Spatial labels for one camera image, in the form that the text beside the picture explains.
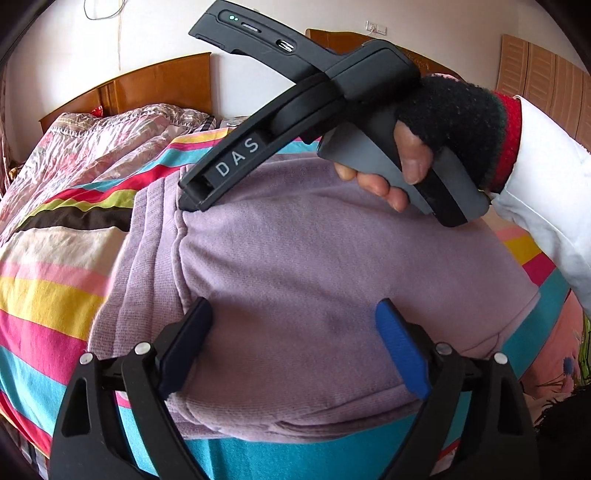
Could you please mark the dark cloth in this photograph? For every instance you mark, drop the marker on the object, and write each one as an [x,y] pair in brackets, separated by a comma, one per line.
[561,424]

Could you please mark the brown wooden board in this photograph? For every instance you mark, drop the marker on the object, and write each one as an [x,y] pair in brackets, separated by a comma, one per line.
[315,39]

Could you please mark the pink cartoon print pillow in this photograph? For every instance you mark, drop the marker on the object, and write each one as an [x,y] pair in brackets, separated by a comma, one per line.
[563,341]

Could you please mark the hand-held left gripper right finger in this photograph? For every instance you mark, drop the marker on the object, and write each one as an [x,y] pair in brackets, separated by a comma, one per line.
[402,353]

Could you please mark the pink floral quilt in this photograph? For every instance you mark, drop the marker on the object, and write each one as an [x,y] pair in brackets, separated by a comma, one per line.
[92,147]

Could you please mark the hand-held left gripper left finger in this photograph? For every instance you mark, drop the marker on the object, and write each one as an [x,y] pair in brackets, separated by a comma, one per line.
[189,341]

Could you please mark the colourful striped bedsheet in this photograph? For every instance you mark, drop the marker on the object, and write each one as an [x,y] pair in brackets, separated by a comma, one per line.
[46,286]

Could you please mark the light wooden panelled cabinet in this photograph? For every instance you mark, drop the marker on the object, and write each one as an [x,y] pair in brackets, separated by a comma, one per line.
[545,74]

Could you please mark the person's right hand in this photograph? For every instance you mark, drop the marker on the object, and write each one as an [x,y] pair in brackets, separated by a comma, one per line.
[457,120]

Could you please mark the person's right forearm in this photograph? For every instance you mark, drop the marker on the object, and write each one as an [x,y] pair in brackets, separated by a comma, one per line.
[549,194]

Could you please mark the lilac knitted sweater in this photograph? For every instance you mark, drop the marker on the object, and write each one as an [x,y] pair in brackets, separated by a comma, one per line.
[300,277]

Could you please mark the white wall socket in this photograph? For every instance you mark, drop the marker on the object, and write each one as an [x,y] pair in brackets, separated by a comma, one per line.
[376,26]

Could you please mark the wooden headboard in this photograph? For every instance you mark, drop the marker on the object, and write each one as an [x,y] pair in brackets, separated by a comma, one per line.
[161,83]

